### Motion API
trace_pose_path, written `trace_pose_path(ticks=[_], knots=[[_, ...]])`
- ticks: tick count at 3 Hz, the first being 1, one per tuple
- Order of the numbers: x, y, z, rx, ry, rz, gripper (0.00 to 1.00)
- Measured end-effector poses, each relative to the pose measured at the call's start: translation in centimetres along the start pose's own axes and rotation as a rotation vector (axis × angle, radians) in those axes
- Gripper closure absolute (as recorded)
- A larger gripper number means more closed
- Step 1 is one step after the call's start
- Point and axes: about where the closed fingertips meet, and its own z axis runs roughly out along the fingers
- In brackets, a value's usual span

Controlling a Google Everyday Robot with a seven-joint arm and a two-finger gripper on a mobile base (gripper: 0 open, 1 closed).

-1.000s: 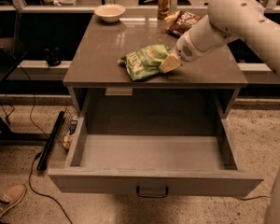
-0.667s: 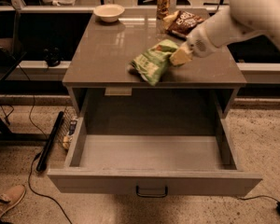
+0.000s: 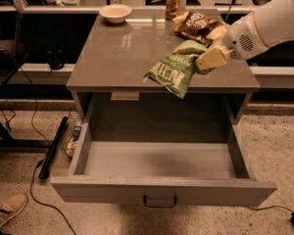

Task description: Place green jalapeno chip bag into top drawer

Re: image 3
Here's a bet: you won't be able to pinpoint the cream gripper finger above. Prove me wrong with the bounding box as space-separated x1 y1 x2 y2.
195 45 233 71

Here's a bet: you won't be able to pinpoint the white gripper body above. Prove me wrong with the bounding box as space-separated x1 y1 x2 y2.
222 13 269 60

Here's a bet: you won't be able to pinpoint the green jalapeno chip bag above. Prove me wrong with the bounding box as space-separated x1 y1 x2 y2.
143 40 212 99

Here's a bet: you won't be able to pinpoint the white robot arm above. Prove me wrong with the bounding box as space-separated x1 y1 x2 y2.
195 0 294 71

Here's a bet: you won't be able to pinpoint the brown chip bag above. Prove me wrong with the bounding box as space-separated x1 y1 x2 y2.
172 11 229 47

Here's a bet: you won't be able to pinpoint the open grey top drawer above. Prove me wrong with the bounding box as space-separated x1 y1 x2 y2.
50 93 277 209

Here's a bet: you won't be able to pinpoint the orange drink can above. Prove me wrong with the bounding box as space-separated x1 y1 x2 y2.
166 0 179 21

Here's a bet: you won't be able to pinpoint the white bowl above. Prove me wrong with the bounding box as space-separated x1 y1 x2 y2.
99 4 132 24

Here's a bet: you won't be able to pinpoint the black headphones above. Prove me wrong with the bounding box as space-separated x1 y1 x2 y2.
46 50 67 71

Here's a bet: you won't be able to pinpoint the black bar on floor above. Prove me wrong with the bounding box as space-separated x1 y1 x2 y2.
38 117 68 180

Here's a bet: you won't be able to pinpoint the tan shoe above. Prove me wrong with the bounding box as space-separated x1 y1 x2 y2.
0 193 28 235

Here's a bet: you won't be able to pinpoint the black drawer handle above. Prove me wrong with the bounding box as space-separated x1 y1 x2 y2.
143 195 177 209

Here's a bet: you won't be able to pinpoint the wire basket with items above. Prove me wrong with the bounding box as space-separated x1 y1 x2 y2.
61 112 82 159

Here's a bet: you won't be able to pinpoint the black floor cable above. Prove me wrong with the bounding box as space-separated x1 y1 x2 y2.
19 69 77 235

